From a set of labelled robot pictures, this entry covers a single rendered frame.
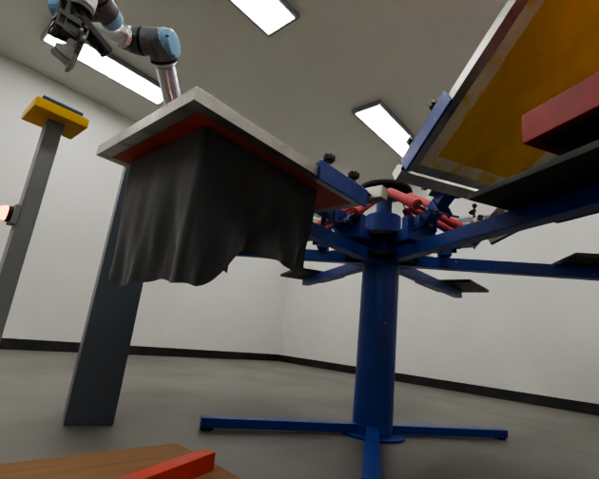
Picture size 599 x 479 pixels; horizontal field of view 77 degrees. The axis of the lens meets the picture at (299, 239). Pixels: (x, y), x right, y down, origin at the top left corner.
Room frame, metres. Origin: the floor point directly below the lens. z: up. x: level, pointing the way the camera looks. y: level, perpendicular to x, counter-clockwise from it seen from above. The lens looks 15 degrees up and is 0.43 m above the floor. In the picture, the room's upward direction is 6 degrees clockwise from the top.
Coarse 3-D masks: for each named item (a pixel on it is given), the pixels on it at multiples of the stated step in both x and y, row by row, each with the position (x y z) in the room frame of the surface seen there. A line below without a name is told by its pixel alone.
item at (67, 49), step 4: (68, 40) 0.92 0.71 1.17; (72, 40) 0.92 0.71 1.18; (56, 44) 0.90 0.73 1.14; (60, 44) 0.91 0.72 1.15; (64, 44) 0.91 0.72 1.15; (68, 44) 0.92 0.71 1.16; (72, 44) 0.93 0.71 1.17; (56, 48) 0.91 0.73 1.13; (60, 48) 0.91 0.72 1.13; (64, 48) 0.92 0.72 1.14; (68, 48) 0.92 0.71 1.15; (72, 48) 0.94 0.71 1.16; (60, 52) 0.92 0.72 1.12; (64, 52) 0.92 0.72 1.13; (68, 52) 0.93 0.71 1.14; (72, 52) 0.93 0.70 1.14; (68, 56) 0.93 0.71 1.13; (72, 56) 0.93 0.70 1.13; (76, 56) 0.93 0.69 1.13; (68, 60) 0.94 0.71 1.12; (72, 60) 0.93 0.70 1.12; (76, 60) 0.94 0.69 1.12; (68, 64) 0.94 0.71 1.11; (72, 64) 0.94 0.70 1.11; (68, 68) 0.94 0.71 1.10
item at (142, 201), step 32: (160, 160) 1.06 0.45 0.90; (192, 160) 0.94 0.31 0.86; (128, 192) 1.19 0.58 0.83; (160, 192) 1.04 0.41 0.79; (192, 192) 0.93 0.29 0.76; (128, 224) 1.16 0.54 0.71; (160, 224) 1.02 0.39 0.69; (192, 224) 0.93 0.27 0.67; (128, 256) 1.14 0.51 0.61; (160, 256) 1.03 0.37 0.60
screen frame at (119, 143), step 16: (192, 96) 0.81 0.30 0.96; (208, 96) 0.83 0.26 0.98; (160, 112) 0.92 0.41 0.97; (176, 112) 0.87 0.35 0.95; (192, 112) 0.86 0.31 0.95; (208, 112) 0.86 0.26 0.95; (224, 112) 0.87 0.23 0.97; (128, 128) 1.04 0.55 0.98; (144, 128) 0.98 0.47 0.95; (160, 128) 0.97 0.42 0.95; (240, 128) 0.92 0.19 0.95; (256, 128) 0.95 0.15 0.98; (112, 144) 1.11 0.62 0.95; (128, 144) 1.09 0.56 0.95; (256, 144) 1.00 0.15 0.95; (272, 144) 1.00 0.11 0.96; (112, 160) 1.22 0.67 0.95; (288, 160) 1.07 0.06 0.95; (304, 160) 1.11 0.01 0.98; (336, 192) 1.29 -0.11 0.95; (336, 208) 1.46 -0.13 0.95
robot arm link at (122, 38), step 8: (48, 0) 1.02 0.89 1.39; (56, 0) 1.01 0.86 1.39; (48, 8) 1.03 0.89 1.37; (56, 8) 1.02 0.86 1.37; (96, 24) 1.14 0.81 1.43; (104, 32) 1.20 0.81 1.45; (112, 32) 1.23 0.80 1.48; (120, 32) 1.26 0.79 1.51; (128, 32) 1.31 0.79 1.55; (112, 40) 1.27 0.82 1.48; (120, 40) 1.29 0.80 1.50; (128, 40) 1.32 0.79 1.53; (128, 48) 1.36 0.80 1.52; (136, 48) 1.37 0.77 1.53
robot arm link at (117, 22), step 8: (112, 0) 1.01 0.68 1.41; (96, 8) 1.00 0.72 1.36; (104, 8) 1.00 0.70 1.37; (112, 8) 1.02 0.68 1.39; (96, 16) 1.03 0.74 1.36; (104, 16) 1.03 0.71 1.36; (112, 16) 1.04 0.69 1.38; (120, 16) 1.06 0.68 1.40; (104, 24) 1.06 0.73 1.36; (112, 24) 1.06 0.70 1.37; (120, 24) 1.08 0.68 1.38
